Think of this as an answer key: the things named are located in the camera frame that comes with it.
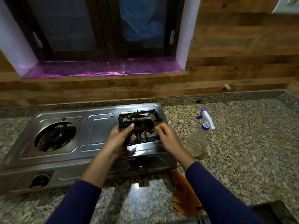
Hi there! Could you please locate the person's left hand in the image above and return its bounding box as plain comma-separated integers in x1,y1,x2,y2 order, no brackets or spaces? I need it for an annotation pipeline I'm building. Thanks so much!
102,123,135,159

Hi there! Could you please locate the person's right hand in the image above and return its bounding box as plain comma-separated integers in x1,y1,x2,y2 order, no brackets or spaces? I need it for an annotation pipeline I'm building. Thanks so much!
154,122,187,159

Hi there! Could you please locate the black burner pan support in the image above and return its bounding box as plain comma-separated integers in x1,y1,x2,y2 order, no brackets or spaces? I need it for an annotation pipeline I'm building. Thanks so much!
118,109,163,146

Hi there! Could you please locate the person's left forearm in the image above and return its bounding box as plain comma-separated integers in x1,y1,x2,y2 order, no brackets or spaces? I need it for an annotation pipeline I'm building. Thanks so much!
45,149,119,224

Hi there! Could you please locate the person's right forearm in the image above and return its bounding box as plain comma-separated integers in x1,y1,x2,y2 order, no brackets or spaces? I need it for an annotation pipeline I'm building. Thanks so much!
176,152,267,224

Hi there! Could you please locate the black stove knob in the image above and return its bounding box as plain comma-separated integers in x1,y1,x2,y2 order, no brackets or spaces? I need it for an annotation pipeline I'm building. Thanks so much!
135,159,151,171
30,174,51,189

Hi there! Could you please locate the clear spray bottle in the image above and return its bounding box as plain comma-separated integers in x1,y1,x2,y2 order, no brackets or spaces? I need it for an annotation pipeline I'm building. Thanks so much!
185,108,216,158

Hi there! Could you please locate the stainless steel gas stove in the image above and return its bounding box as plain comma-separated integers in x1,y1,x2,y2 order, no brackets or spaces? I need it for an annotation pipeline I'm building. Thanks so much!
0,102,178,195

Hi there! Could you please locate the purple foil sill cover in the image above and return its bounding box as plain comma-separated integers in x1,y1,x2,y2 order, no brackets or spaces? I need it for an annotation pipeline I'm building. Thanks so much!
23,56,184,79

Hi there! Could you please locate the orange cleaning cloth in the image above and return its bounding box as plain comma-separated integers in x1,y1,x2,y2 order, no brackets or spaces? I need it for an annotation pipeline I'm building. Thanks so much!
170,169,204,217

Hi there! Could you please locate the black stove burner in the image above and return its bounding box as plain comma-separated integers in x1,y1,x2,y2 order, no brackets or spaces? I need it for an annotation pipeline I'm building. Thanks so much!
35,122,77,152

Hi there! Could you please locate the dark framed window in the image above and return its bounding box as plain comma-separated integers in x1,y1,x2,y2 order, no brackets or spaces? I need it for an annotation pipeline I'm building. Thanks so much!
3,0,195,62

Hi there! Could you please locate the white wall switch plate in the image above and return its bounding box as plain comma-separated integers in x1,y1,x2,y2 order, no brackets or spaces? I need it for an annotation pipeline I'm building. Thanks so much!
272,0,299,15

